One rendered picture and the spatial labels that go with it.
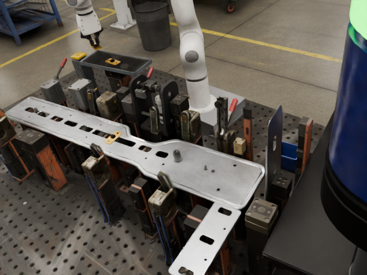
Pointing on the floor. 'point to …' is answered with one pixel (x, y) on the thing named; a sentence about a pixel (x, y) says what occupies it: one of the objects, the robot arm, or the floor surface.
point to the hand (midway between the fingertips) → (94, 42)
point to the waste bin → (152, 22)
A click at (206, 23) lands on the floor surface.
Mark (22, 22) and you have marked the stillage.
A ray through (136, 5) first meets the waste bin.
